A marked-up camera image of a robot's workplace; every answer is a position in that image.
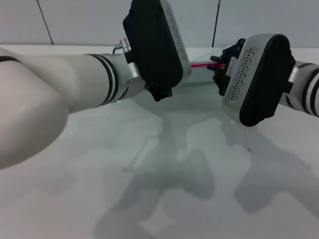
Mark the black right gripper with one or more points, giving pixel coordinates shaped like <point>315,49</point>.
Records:
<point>226,77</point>

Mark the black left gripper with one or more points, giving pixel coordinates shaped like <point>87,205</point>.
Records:
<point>160,94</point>

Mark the transparent document bag red zip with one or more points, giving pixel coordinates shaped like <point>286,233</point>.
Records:
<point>199,66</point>

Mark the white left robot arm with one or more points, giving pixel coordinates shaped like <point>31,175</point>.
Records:
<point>43,89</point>

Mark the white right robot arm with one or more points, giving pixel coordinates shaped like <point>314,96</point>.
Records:
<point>313,88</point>

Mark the dark wall joint strip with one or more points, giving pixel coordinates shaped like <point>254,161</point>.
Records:
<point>45,23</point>
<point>216,23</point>

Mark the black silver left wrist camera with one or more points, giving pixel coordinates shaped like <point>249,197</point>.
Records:
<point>154,41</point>

